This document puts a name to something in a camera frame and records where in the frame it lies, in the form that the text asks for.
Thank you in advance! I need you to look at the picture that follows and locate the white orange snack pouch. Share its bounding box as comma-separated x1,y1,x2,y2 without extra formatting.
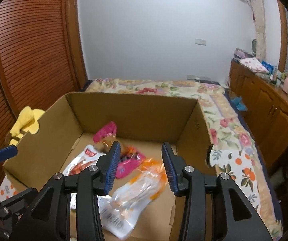
98,158,167,240

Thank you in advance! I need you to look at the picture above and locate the yellow plush toy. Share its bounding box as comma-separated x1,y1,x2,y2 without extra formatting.
5,106,45,146

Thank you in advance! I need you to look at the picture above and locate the orange print tablecloth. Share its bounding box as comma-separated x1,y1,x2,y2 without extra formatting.
0,146,261,212

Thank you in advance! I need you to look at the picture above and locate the white red sausage packet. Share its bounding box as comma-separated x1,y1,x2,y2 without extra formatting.
62,145,106,176

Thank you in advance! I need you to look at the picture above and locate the floral bed quilt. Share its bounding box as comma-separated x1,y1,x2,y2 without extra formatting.
86,78,283,240

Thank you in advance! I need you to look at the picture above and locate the brown cardboard box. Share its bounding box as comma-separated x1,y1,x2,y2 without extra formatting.
17,93,215,240

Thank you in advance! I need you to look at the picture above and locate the magenta snack packet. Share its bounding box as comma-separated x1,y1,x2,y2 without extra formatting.
116,146,146,179

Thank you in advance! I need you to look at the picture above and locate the wooden louvered wardrobe door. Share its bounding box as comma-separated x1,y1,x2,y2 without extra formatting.
0,0,88,196

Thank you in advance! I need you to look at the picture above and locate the pink snack packet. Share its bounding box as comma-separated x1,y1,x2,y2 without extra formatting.
93,121,117,143

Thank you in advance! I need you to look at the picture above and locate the wooden sideboard cabinet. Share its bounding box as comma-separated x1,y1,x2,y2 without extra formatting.
229,61,288,169

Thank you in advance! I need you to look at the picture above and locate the folded dotted cloth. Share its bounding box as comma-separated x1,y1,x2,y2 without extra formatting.
239,57,269,74

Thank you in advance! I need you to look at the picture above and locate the white patterned curtain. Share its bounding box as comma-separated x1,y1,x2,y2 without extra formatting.
251,0,266,61

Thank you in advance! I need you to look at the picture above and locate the wall switch plate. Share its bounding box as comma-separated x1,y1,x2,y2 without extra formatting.
195,39,206,46

